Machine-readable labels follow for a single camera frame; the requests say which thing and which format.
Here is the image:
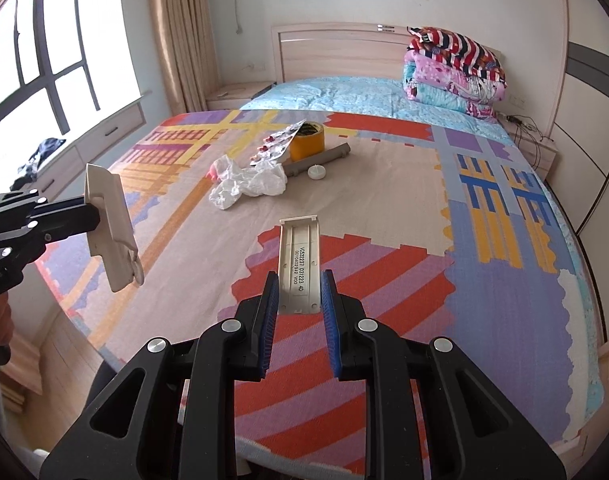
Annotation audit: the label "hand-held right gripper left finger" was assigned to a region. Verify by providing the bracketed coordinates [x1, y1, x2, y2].
[38, 271, 280, 480]

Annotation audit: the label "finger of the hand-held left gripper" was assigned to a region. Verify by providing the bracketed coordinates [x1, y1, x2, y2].
[0, 189, 102, 225]
[0, 220, 102, 264]

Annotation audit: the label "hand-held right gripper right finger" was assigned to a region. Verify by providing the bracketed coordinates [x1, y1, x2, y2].
[321, 269, 560, 480]

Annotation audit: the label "cream plastic casing piece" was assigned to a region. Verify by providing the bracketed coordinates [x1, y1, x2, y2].
[83, 162, 146, 294]

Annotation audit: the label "grey plastic battery cover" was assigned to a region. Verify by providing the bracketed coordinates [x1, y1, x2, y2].
[277, 214, 321, 317]

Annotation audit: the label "white plastic bag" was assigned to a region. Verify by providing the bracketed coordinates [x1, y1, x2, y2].
[208, 154, 288, 211]

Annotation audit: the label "grey plastic bar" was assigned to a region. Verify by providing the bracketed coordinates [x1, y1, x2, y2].
[283, 141, 352, 179]

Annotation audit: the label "yellow tape roll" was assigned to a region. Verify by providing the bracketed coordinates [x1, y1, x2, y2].
[289, 121, 327, 163]

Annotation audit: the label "silver pill blister pack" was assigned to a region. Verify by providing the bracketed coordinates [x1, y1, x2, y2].
[249, 119, 308, 166]

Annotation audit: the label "dark clothes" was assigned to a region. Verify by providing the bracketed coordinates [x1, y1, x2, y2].
[9, 137, 67, 191]

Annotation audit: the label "wooden window seat cabinet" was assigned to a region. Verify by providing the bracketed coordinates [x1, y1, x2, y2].
[12, 94, 148, 198]

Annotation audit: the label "colourful patterned tablecloth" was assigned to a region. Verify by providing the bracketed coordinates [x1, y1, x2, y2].
[34, 109, 594, 467]

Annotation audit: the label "dark framed window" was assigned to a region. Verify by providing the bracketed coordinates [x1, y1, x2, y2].
[0, 0, 143, 143]

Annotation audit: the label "wooden nightstand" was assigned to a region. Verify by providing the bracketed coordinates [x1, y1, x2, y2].
[204, 81, 276, 112]
[499, 115, 558, 183]

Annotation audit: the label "beige curtain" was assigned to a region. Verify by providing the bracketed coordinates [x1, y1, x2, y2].
[144, 0, 223, 117]

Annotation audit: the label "pink floral folded quilt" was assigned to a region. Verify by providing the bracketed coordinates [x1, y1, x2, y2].
[403, 50, 508, 119]

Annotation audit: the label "wooden bed headboard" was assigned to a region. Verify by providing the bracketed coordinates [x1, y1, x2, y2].
[270, 22, 503, 84]

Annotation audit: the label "white grey wardrobe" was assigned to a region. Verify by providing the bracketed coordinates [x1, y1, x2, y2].
[549, 0, 609, 343]

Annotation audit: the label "black cable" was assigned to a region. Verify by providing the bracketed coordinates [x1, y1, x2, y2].
[505, 114, 556, 173]

